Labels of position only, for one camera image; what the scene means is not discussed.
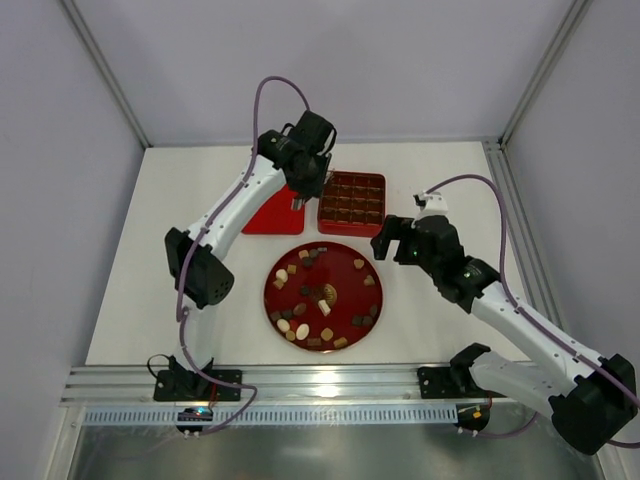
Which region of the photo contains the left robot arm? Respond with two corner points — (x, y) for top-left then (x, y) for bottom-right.
(164, 110), (337, 374)

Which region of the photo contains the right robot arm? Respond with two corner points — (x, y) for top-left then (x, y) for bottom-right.
(371, 194), (639, 455)

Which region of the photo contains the red chocolate box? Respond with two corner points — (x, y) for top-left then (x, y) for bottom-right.
(316, 171), (386, 238)

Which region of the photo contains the tan fluted chocolate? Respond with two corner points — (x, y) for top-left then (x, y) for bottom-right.
(321, 328), (334, 341)

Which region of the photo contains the white round chocolate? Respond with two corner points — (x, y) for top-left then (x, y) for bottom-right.
(276, 269), (288, 282)

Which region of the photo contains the brown oval chocolate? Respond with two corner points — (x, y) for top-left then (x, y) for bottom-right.
(293, 303), (307, 316)

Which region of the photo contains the white oval chocolate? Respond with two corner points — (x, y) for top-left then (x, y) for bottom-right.
(295, 324), (310, 341)

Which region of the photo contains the white swirl chocolate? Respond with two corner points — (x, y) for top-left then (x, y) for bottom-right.
(276, 319), (290, 332)

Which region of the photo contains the red tin lid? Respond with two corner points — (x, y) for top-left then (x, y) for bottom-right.
(242, 186), (305, 235)

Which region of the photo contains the round red tray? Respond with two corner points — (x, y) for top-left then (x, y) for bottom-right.
(263, 241), (384, 353)

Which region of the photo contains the right side rail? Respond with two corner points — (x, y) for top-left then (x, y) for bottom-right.
(482, 141), (565, 329)

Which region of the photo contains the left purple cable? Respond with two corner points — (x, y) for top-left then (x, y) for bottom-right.
(175, 75), (311, 435)

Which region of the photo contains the purple cable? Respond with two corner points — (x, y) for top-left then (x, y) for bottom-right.
(422, 173), (640, 449)
(175, 75), (311, 435)

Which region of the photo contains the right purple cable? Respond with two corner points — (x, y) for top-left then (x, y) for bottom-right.
(422, 173), (640, 449)

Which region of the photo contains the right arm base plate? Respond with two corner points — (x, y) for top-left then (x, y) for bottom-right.
(417, 366), (488, 400)

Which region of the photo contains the slotted cable duct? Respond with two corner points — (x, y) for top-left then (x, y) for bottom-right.
(83, 403), (458, 428)

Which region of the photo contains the aluminium front rail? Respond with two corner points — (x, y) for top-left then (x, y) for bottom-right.
(59, 362), (516, 407)

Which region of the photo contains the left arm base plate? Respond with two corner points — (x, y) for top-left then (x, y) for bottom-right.
(153, 370), (241, 402)

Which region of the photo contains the right frame post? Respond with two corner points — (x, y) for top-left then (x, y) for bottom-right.
(498, 0), (593, 149)

